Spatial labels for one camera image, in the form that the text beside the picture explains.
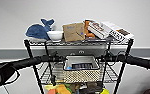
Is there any pale woven basket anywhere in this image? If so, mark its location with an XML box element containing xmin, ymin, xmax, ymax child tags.
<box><xmin>62</xmin><ymin>54</ymin><xmax>101</xmax><ymax>84</ymax></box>

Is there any blue item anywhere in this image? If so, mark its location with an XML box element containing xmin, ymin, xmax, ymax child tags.
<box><xmin>65</xmin><ymin>65</ymin><xmax>73</xmax><ymax>70</ymax></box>

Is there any white bowl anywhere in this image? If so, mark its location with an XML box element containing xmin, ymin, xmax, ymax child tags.
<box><xmin>46</xmin><ymin>30</ymin><xmax>64</xmax><ymax>42</ymax></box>

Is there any white box with dark print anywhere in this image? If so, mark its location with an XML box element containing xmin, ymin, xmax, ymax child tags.
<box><xmin>100</xmin><ymin>21</ymin><xmax>135</xmax><ymax>43</ymax></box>

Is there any white box with orange print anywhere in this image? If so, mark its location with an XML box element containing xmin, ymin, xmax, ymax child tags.
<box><xmin>87</xmin><ymin>21</ymin><xmax>112</xmax><ymax>39</ymax></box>

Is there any brown paper bag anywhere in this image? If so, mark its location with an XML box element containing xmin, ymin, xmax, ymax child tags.
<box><xmin>61</xmin><ymin>22</ymin><xmax>86</xmax><ymax>43</ymax></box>

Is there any yellow orange toy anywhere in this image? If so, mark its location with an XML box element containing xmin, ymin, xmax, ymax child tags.
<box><xmin>55</xmin><ymin>84</ymin><xmax>72</xmax><ymax>94</ymax></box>

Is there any blue whale plush toy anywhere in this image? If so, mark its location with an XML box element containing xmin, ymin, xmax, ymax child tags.
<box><xmin>25</xmin><ymin>18</ymin><xmax>55</xmax><ymax>42</ymax></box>

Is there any yellow and blue toy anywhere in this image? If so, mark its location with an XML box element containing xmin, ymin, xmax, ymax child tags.
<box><xmin>99</xmin><ymin>88</ymin><xmax>110</xmax><ymax>94</ymax></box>

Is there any black wire shelf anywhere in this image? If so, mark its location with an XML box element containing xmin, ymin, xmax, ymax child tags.
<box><xmin>23</xmin><ymin>38</ymin><xmax>135</xmax><ymax>94</ymax></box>

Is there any thin black cable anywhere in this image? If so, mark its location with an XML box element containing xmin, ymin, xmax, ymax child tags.
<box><xmin>0</xmin><ymin>64</ymin><xmax>19</xmax><ymax>94</ymax></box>

